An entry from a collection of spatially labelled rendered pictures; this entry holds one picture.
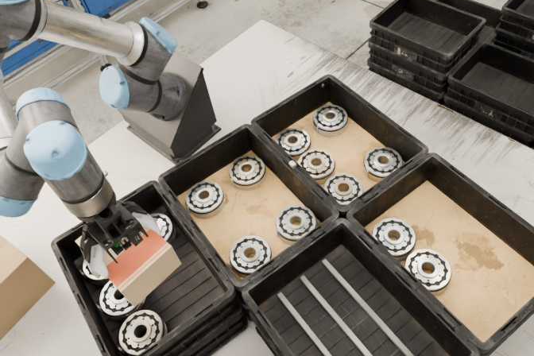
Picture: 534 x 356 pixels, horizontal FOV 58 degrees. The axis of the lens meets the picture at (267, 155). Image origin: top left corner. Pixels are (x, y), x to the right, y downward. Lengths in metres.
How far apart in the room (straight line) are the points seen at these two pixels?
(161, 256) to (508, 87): 1.76
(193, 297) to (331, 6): 2.53
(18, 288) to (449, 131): 1.34
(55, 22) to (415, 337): 1.04
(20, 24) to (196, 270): 0.68
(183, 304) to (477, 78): 1.65
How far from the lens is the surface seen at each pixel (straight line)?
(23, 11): 1.12
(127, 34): 1.29
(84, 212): 0.80
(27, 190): 0.87
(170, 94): 1.46
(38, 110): 0.80
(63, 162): 0.71
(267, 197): 1.31
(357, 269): 1.20
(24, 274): 1.44
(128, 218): 0.86
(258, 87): 1.79
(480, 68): 2.38
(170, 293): 1.23
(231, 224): 1.28
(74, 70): 3.14
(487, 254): 1.27
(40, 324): 1.49
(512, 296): 1.23
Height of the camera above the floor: 1.91
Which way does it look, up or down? 51 degrees down
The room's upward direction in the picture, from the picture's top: 10 degrees counter-clockwise
